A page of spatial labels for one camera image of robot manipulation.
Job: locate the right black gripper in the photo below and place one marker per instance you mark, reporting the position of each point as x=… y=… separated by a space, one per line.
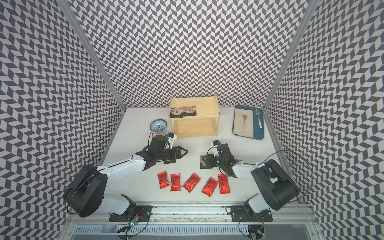
x=213 y=158

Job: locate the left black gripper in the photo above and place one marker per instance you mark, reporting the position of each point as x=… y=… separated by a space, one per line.
x=179 y=156

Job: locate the black floral tea bag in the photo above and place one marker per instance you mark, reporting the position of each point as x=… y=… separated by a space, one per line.
x=190 y=111
x=177 y=112
x=207 y=161

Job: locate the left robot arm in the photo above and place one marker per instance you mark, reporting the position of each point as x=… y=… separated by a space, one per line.
x=86 y=194

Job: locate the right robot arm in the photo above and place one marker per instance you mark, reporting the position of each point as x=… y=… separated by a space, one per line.
x=276 y=187

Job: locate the red tea bag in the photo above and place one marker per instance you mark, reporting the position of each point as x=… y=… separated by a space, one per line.
x=224 y=184
x=175 y=182
x=210 y=187
x=163 y=179
x=191 y=183

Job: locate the wooden two-tier shelf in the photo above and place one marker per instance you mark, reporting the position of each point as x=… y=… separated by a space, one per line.
x=205 y=123

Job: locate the blue white ceramic bowl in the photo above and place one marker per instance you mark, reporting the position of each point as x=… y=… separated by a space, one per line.
x=158 y=125

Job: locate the teal tray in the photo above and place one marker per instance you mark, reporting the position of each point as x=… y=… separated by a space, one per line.
x=258 y=133

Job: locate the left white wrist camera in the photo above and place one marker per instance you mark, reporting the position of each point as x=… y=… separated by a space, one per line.
x=171 y=137

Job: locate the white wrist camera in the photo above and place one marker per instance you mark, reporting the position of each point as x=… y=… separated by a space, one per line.
x=171 y=137
x=215 y=144

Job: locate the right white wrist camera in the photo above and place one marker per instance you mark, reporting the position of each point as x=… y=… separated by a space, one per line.
x=215 y=144

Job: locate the pink handled spoon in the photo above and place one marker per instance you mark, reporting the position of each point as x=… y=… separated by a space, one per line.
x=244 y=123

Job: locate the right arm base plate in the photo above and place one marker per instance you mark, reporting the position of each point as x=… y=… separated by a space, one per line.
x=243 y=214

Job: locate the white handled spoon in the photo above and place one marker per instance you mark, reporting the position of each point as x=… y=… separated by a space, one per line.
x=258 y=113

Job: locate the aluminium front rail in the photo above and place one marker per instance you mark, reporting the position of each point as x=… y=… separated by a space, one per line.
x=217 y=213

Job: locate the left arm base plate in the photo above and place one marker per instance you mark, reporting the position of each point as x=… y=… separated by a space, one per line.
x=143 y=214

